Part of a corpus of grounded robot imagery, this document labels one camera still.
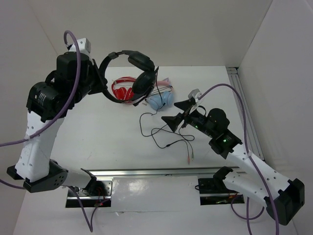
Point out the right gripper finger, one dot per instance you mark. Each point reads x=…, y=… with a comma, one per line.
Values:
x=185, y=105
x=173, y=121

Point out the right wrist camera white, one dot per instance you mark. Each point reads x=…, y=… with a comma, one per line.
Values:
x=194, y=96

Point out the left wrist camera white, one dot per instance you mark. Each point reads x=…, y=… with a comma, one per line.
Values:
x=84, y=46

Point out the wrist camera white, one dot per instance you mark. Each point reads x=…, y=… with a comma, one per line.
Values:
x=84, y=46
x=194, y=96

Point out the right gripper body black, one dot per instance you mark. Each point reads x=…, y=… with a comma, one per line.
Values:
x=196, y=119

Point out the black headset with cable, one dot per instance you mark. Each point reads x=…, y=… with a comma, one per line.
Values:
x=144, y=83

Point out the aluminium rail front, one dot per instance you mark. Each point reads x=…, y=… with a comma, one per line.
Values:
x=137, y=181

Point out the aluminium rail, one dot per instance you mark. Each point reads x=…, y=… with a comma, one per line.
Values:
x=252, y=138
x=137, y=181

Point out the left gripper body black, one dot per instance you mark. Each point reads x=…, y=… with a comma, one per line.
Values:
x=96, y=84

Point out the aluminium rail right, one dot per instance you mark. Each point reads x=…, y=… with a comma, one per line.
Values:
x=252, y=138

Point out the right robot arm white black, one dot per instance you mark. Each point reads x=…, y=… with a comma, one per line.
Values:
x=281, y=196

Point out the red headphones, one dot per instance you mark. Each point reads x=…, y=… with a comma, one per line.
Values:
x=122, y=88

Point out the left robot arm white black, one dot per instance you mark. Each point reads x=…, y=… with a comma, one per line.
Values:
x=47, y=106

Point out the blue pink cat-ear headphones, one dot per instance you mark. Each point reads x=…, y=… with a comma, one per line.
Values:
x=162, y=95

